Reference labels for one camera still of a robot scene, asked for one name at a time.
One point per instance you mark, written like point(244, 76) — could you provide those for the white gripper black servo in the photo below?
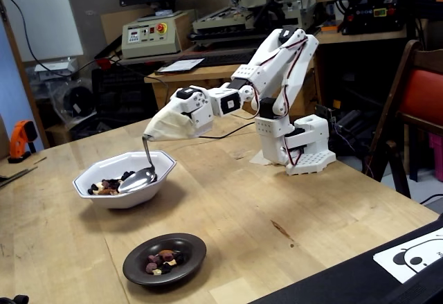
point(196, 111)

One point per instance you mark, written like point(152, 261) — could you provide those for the beige masking tape wrap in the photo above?
point(169, 127)

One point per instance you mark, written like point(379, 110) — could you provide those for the bent metal spoon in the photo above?
point(136, 181)

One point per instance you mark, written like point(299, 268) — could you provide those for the small nut berry portion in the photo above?
point(164, 259)

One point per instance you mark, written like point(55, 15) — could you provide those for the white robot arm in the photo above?
point(294, 61)

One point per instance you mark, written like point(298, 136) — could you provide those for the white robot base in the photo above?
point(311, 134)

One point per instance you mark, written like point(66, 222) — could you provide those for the white octagonal bowl blue rim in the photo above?
point(138, 200)

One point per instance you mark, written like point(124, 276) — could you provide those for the brown ceramic plate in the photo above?
point(192, 253)

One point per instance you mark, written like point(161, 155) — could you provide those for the wooden desk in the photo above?
point(162, 93)

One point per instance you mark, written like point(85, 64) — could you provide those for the white paper sheet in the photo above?
point(181, 65)

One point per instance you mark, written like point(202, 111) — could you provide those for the black keyboard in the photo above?
point(225, 58)

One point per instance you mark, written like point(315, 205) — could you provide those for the black storage crate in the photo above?
point(121, 93)

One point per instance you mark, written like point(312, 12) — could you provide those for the beige control box red button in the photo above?
point(149, 46)

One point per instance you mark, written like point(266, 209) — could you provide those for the translucent paper scrap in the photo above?
point(257, 160)

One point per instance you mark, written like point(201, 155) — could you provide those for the red clip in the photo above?
point(104, 63)

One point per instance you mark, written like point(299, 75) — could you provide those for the grey benchtop milling machine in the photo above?
point(242, 23)

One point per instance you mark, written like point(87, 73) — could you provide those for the nut and berry mix pile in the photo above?
point(107, 186)

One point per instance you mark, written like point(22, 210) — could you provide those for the black spool in bag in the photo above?
point(78, 101)

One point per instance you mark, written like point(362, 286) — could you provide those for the motor control board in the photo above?
point(325, 111)

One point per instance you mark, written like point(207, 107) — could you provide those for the white box device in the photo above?
point(55, 66)

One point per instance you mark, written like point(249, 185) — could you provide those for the wooden pencil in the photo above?
point(40, 160)

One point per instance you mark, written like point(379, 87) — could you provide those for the orange black power tool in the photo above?
point(22, 134)

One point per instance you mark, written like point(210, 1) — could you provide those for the white board panel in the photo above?
point(41, 13)

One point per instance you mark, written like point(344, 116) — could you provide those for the flat metal bar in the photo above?
point(17, 176)

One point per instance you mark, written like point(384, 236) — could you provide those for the wooden workbench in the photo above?
point(363, 37)

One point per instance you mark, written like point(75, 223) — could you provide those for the black scroll saw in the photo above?
point(367, 16)

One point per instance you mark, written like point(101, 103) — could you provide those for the black flat case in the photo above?
point(346, 283)

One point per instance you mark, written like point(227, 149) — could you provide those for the wooden chair red cushion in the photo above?
point(422, 96)

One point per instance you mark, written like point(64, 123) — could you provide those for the white panda sticker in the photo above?
point(384, 259)

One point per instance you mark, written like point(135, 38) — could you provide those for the pink plastic bin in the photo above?
point(436, 158)

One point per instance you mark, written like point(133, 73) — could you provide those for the small black object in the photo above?
point(19, 300)

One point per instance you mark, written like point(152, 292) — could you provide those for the wooden easel post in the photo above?
point(27, 82)

